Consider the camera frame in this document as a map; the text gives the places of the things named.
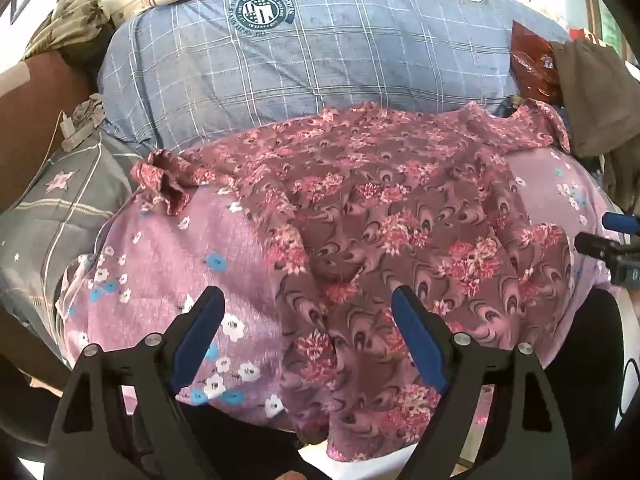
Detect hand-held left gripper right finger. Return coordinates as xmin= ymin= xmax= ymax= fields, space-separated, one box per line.
xmin=391 ymin=285 xmax=573 ymax=480

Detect brown cloth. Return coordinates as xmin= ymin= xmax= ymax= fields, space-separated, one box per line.
xmin=550 ymin=37 xmax=640 ymax=161

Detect dark cloth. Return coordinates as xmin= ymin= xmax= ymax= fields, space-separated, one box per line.
xmin=542 ymin=285 xmax=628 ymax=461

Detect brown wooden headboard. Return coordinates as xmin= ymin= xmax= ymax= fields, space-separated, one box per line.
xmin=0 ymin=50 xmax=101 ymax=211

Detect maroon floral garment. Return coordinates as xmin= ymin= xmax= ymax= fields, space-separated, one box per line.
xmin=131 ymin=100 xmax=576 ymax=463

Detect crumpled grey cloth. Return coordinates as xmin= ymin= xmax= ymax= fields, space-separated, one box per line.
xmin=60 ymin=94 xmax=108 ymax=152

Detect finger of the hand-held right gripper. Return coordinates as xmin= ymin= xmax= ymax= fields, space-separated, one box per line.
xmin=601 ymin=212 xmax=640 ymax=235
xmin=574 ymin=232 xmax=623 ymax=262

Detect blue plaid blanket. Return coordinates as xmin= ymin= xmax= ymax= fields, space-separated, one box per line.
xmin=97 ymin=0 xmax=573 ymax=153

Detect olive floral cloth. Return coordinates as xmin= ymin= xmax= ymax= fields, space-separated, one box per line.
xmin=22 ymin=0 xmax=118 ymax=61

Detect pink flowered bed sheet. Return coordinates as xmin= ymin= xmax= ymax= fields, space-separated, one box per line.
xmin=55 ymin=145 xmax=616 ymax=436

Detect red plastic packet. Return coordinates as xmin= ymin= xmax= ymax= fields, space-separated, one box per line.
xmin=510 ymin=20 xmax=563 ymax=103

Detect white charger cable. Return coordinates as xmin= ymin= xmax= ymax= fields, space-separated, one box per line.
xmin=42 ymin=109 xmax=74 ymax=171

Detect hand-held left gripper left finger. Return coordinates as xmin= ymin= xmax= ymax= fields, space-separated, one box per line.
xmin=44 ymin=285 xmax=226 ymax=480

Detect grey star patterned pillow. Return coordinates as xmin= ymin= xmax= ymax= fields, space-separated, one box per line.
xmin=0 ymin=130 xmax=146 ymax=321

